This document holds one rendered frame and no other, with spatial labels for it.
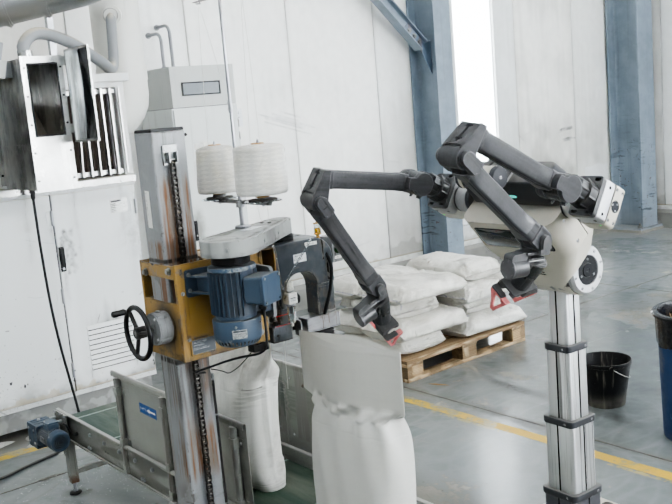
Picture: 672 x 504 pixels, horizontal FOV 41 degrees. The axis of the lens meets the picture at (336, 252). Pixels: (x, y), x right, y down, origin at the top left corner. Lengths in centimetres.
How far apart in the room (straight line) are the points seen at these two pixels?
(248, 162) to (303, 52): 543
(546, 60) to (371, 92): 262
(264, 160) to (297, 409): 140
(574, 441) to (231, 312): 122
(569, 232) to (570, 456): 80
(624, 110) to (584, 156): 79
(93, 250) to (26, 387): 90
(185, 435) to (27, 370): 272
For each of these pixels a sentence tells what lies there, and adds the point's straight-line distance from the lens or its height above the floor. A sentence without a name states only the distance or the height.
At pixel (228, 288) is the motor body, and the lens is 273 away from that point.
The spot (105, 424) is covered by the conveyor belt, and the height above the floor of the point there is 38.
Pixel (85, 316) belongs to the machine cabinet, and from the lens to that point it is 572.
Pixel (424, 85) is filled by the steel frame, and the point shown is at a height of 190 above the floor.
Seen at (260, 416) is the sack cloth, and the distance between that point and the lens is 342.
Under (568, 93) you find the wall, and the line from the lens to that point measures 1082.
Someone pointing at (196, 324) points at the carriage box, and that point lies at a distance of 290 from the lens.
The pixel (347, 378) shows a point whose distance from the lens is 284.
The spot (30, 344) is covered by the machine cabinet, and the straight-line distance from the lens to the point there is 562.
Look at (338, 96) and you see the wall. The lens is 836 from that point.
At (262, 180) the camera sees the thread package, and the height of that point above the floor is 158.
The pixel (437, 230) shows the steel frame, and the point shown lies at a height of 47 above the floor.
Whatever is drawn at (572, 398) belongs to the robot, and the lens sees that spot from 311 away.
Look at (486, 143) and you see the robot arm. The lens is 231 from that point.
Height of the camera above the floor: 179
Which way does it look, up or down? 9 degrees down
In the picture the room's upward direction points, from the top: 5 degrees counter-clockwise
